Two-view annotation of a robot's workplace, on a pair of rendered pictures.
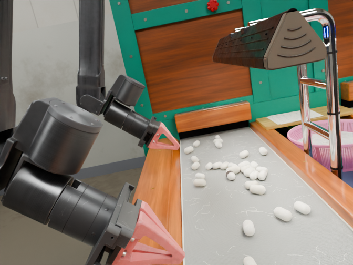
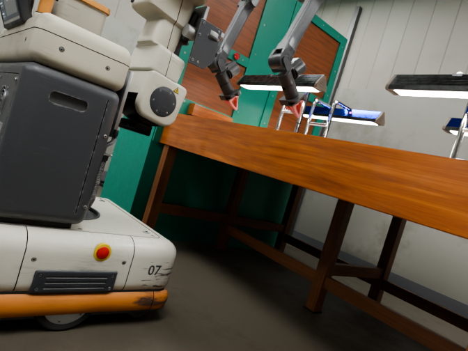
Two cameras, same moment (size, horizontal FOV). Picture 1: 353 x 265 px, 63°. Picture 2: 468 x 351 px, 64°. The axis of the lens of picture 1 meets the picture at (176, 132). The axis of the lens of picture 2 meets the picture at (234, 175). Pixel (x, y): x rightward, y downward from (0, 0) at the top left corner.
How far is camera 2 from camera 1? 1.51 m
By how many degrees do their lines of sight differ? 43
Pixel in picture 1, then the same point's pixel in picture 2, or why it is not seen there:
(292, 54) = (321, 86)
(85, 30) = (233, 33)
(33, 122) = (297, 62)
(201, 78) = (212, 90)
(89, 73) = (226, 51)
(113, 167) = not seen: outside the picture
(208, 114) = (212, 113)
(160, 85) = (189, 81)
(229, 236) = not seen: hidden behind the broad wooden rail
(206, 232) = not seen: hidden behind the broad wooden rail
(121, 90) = (232, 67)
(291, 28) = (323, 79)
